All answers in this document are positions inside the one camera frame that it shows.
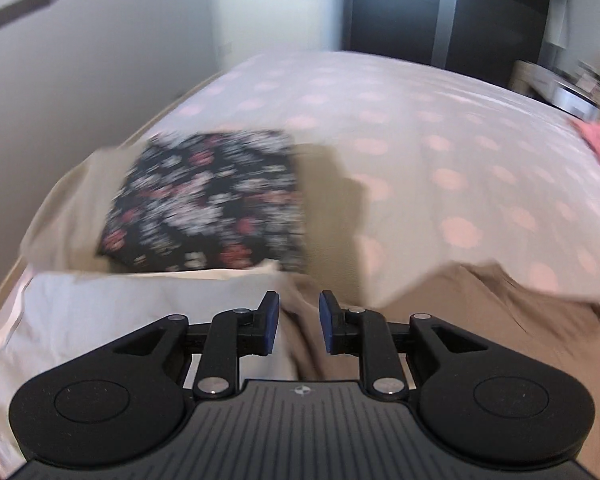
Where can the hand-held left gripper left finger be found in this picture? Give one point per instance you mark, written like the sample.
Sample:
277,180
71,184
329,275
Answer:
270,322

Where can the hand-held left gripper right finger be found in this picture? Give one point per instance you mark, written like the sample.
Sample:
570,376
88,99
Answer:
327,322

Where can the white garment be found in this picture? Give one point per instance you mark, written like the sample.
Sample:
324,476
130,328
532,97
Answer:
105,305

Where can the taupe long-sleeve shirt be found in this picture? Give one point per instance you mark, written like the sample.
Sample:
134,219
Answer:
505,310

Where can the dark floral garment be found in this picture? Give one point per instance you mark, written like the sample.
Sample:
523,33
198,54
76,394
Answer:
200,200

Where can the beige fleece garment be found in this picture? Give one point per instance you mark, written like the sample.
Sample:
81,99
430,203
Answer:
65,210

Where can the polka dot bed sheet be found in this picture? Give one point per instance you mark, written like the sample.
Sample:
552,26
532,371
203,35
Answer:
430,110

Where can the black wardrobe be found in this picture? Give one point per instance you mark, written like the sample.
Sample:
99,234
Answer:
395,10

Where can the white nightstand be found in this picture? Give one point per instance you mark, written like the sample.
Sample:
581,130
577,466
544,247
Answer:
555,85

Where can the dark wall shelf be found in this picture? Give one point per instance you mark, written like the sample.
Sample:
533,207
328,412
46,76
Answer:
15,12

